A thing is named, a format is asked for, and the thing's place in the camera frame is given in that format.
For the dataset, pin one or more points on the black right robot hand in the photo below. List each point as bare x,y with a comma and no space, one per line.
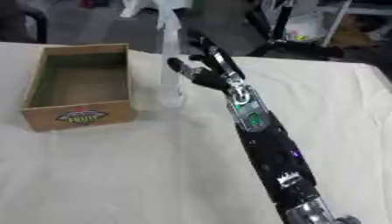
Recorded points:
209,76

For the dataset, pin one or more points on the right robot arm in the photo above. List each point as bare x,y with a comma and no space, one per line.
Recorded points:
270,145

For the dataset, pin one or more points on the tan cardboard box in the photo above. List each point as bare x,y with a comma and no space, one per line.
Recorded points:
79,87

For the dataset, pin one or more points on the black tripod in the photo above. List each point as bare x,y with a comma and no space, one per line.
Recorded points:
286,40

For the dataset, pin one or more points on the white metal rack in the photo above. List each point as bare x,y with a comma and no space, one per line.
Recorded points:
347,17

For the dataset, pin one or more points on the black chair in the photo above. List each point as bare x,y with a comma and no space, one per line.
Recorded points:
20,20

